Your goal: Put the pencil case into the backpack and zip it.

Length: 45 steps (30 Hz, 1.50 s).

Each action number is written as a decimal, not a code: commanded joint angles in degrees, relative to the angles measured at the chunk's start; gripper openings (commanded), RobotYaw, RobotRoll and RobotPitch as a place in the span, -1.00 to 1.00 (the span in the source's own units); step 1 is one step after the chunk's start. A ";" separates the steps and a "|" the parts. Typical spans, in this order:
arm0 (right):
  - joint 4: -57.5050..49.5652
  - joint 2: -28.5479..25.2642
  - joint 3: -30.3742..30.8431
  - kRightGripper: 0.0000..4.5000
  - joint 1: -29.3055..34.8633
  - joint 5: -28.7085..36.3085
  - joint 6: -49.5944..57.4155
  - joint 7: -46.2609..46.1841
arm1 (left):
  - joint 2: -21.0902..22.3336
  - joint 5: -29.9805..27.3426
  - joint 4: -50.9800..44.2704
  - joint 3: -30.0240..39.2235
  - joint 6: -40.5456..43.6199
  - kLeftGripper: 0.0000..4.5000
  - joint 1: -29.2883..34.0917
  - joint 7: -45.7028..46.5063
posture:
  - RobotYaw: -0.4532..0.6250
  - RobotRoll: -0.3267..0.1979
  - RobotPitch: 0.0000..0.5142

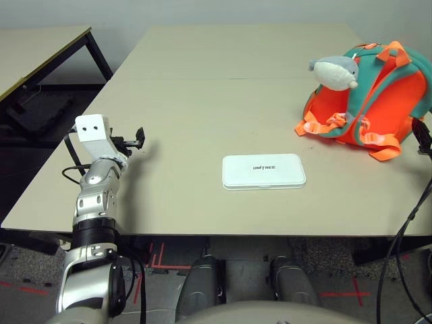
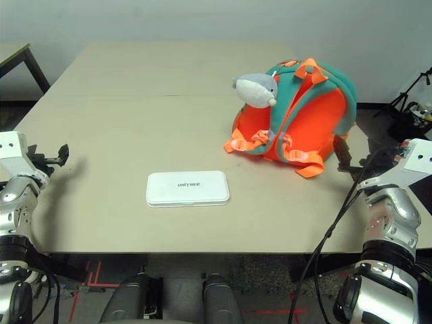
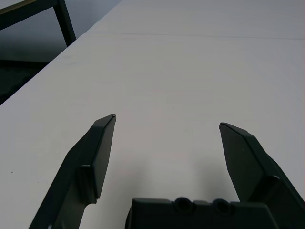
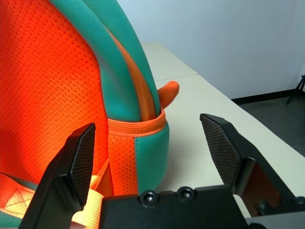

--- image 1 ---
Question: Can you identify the grey white plush shark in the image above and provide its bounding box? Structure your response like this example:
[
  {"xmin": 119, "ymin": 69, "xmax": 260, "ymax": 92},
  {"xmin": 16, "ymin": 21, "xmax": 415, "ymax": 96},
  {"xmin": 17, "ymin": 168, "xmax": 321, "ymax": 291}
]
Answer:
[{"xmin": 308, "ymin": 53, "xmax": 360, "ymax": 92}]

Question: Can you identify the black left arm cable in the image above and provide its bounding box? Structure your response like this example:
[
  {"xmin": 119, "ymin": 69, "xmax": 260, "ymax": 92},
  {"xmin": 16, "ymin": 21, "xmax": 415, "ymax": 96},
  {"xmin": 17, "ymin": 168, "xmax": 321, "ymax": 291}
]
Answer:
[{"xmin": 61, "ymin": 133, "xmax": 148, "ymax": 324}]

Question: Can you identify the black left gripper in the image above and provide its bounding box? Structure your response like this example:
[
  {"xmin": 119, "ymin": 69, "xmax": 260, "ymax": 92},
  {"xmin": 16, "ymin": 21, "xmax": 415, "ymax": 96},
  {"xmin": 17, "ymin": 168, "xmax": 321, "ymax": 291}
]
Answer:
[{"xmin": 110, "ymin": 126, "xmax": 146, "ymax": 157}]

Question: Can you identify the dark grey robot leg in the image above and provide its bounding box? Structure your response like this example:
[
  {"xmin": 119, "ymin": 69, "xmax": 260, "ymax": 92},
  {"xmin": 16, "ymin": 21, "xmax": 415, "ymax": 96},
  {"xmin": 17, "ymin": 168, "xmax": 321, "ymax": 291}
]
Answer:
[
  {"xmin": 269, "ymin": 255, "xmax": 321, "ymax": 308},
  {"xmin": 175, "ymin": 254, "xmax": 226, "ymax": 317}
]

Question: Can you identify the grey robot torso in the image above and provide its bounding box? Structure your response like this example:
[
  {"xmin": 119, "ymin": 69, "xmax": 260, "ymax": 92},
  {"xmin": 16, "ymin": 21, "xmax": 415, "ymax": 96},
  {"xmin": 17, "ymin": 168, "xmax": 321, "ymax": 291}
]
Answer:
[{"xmin": 43, "ymin": 299, "xmax": 375, "ymax": 324}]

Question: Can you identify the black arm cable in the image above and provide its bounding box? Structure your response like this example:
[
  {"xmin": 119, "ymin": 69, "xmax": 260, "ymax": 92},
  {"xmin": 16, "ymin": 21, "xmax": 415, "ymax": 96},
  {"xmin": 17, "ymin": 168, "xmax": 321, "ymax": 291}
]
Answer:
[
  {"xmin": 61, "ymin": 133, "xmax": 148, "ymax": 324},
  {"xmin": 377, "ymin": 175, "xmax": 432, "ymax": 324}
]

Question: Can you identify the black table foot bar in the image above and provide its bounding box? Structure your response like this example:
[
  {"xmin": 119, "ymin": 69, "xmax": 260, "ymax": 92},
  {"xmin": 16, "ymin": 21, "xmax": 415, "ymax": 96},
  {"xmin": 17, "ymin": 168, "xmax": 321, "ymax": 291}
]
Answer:
[{"xmin": 0, "ymin": 229, "xmax": 63, "ymax": 257}]

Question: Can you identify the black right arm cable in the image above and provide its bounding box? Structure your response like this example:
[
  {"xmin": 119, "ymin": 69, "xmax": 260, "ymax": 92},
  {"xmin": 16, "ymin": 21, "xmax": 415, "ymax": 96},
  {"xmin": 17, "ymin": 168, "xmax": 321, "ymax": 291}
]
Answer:
[{"xmin": 377, "ymin": 175, "xmax": 432, "ymax": 324}]

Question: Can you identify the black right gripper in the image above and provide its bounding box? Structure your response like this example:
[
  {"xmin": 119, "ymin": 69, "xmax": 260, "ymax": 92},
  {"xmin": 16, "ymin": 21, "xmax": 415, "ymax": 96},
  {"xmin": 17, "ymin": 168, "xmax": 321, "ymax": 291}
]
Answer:
[{"xmin": 411, "ymin": 118, "xmax": 432, "ymax": 156}]

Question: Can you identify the dark grey robot right leg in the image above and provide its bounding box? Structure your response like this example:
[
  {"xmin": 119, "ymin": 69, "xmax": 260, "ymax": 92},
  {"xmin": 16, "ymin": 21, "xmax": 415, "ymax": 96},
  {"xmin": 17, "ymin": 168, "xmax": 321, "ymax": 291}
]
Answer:
[{"xmin": 269, "ymin": 255, "xmax": 321, "ymax": 308}]

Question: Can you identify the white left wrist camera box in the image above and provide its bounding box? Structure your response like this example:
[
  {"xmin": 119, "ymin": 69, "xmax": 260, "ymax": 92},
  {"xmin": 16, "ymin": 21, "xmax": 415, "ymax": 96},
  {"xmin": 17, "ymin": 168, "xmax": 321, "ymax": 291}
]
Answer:
[{"xmin": 74, "ymin": 113, "xmax": 129, "ymax": 168}]

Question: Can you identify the white pencil case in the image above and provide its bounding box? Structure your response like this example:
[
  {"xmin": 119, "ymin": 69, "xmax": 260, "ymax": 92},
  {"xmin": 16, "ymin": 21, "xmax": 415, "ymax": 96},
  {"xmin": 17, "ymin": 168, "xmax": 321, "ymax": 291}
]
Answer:
[{"xmin": 221, "ymin": 153, "xmax": 307, "ymax": 192}]

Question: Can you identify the dark grey robot left leg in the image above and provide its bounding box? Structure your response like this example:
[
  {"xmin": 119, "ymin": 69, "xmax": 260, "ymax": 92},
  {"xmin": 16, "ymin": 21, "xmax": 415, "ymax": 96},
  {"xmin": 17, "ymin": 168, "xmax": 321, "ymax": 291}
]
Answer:
[{"xmin": 175, "ymin": 254, "xmax": 226, "ymax": 317}]

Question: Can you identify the orange teal backpack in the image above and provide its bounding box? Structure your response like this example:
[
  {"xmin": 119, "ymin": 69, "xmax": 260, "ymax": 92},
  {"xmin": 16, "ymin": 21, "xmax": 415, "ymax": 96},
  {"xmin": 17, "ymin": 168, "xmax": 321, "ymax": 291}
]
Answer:
[{"xmin": 294, "ymin": 40, "xmax": 432, "ymax": 163}]

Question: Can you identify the dark speckled floor mat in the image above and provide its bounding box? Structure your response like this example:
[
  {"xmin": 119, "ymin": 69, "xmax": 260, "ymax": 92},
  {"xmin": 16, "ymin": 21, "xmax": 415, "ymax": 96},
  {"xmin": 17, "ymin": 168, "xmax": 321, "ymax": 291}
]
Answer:
[{"xmin": 286, "ymin": 238, "xmax": 355, "ymax": 279}]

